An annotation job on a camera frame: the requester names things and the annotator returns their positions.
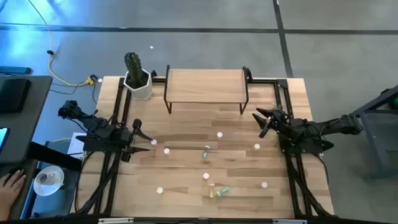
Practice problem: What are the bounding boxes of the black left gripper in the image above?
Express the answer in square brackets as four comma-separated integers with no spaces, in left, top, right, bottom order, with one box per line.
[119,119,154,162]

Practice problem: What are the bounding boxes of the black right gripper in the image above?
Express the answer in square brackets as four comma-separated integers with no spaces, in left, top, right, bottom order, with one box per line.
[252,105,296,138]

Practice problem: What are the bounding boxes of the white round lid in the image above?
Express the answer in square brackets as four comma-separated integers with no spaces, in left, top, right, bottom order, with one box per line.
[216,185,231,197]

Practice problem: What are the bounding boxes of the wooden shelf black metal legs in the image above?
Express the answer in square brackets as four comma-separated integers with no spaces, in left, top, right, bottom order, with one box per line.
[164,64,253,115]

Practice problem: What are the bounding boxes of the white hexagonal plant pot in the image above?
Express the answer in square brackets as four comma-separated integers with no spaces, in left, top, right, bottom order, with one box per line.
[123,68,154,100]

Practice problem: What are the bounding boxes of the white paper sheet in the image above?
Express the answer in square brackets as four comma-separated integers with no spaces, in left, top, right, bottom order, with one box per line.
[67,132,88,161]

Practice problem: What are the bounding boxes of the green cactus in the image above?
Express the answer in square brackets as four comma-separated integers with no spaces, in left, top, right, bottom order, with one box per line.
[124,52,144,88]

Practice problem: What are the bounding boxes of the black desk crossbar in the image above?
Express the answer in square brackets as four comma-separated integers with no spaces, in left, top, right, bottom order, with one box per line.
[26,141,83,172]

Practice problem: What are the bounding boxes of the black desk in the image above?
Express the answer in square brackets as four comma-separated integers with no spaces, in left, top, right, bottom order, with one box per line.
[0,75,53,224]

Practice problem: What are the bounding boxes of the blue-grey metal cart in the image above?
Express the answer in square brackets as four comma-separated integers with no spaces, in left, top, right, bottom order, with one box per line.
[343,84,398,182]

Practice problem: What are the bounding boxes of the black rectangular pad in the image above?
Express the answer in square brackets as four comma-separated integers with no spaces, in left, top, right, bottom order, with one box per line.
[0,78,32,113]

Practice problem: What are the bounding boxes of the phone with lit screen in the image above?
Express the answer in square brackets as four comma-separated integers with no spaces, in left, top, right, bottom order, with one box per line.
[0,127,10,154]

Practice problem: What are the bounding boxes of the person's hand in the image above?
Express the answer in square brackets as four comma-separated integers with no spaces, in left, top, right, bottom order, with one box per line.
[0,169,27,213]

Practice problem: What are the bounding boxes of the dark flat bar device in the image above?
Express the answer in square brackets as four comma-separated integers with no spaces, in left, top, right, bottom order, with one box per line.
[0,65,33,75]

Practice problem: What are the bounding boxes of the black aluminium table frame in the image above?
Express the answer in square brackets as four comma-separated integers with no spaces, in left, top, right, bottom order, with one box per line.
[70,70,336,224]

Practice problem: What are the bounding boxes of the silver metal bracket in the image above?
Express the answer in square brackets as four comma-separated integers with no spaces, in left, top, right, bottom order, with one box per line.
[98,218,134,224]
[272,219,308,224]

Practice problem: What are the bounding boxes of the yellow floor cable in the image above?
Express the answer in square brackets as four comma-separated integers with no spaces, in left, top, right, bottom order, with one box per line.
[27,0,94,87]

